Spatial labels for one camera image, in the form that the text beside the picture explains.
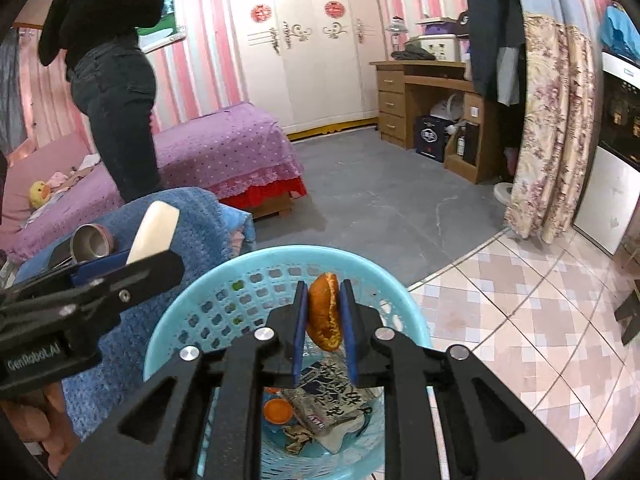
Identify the standing person in black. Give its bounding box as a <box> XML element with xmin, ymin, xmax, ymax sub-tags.
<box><xmin>38</xmin><ymin>0</ymin><xmax>164</xmax><ymax>203</ymax></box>

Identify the floral curtain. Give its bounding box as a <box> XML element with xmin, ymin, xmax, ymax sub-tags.
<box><xmin>506</xmin><ymin>13</ymin><xmax>596</xmax><ymax>244</ymax></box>

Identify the purple dotted bed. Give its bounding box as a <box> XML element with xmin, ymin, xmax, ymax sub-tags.
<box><xmin>1</xmin><ymin>102</ymin><xmax>307</xmax><ymax>263</ymax></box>

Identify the pink headboard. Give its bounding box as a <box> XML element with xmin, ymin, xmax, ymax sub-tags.
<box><xmin>1</xmin><ymin>133</ymin><xmax>90</xmax><ymax>245</ymax></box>

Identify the orange plastic lid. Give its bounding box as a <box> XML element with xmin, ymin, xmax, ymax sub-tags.
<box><xmin>262</xmin><ymin>398</ymin><xmax>294</xmax><ymax>426</ymax></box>

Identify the white storage box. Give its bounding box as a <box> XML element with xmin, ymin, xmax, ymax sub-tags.
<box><xmin>416</xmin><ymin>34</ymin><xmax>461</xmax><ymax>62</ymax></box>

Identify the turquoise plastic basket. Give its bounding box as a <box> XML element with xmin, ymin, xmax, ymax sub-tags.
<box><xmin>143</xmin><ymin>245</ymin><xmax>432</xmax><ymax>479</ymax></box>

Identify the black phone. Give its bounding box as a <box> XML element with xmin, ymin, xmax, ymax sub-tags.
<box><xmin>47</xmin><ymin>238</ymin><xmax>73</xmax><ymax>270</ymax></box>

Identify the pink metal mug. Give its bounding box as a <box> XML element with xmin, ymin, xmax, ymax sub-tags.
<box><xmin>70</xmin><ymin>223</ymin><xmax>115</xmax><ymax>263</ymax></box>

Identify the framed wedding photo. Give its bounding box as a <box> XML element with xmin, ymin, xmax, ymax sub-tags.
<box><xmin>137</xmin><ymin>0</ymin><xmax>186</xmax><ymax>54</ymax></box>

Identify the white soap bar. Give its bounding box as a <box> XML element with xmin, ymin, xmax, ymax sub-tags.
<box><xmin>126</xmin><ymin>200</ymin><xmax>180</xmax><ymax>264</ymax></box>

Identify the black box under desk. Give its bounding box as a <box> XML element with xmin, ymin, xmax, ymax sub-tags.
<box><xmin>413</xmin><ymin>115</ymin><xmax>452</xmax><ymax>162</ymax></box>

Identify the wooden desk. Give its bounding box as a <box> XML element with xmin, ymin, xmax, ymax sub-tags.
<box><xmin>372</xmin><ymin>61</ymin><xmax>502</xmax><ymax>184</ymax></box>

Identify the yellow duck plush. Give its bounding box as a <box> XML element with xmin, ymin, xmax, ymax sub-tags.
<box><xmin>28</xmin><ymin>181</ymin><xmax>51</xmax><ymax>210</ymax></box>

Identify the white wardrobe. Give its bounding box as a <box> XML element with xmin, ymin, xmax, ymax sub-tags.
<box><xmin>229</xmin><ymin>0</ymin><xmax>386</xmax><ymax>133</ymax></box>

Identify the blue quilted blanket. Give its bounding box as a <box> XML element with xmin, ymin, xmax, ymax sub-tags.
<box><xmin>1</xmin><ymin>188</ymin><xmax>255</xmax><ymax>438</ymax></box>

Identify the black hanging coat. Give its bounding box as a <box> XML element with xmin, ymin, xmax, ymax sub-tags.
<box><xmin>468</xmin><ymin>0</ymin><xmax>525</xmax><ymax>106</ymax></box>

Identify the black white snack bag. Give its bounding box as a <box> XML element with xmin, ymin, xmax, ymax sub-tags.
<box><xmin>281</xmin><ymin>354</ymin><xmax>380</xmax><ymax>436</ymax></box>

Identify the desk lamp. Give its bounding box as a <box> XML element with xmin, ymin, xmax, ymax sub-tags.
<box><xmin>385</xmin><ymin>15</ymin><xmax>408</xmax><ymax>52</ymax></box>

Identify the person's left hand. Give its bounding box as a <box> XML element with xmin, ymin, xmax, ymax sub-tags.
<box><xmin>1</xmin><ymin>382</ymin><xmax>80</xmax><ymax>477</ymax></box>

